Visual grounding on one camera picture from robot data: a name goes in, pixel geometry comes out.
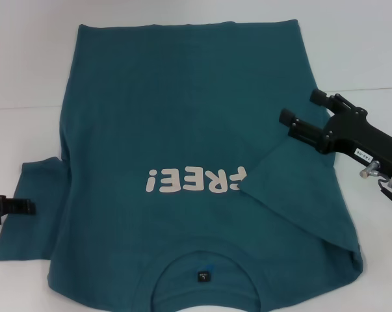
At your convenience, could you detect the teal t-shirt with FREE print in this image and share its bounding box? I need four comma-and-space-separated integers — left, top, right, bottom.
0, 19, 362, 312

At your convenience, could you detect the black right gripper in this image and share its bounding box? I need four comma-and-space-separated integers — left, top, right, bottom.
279, 90, 392, 176

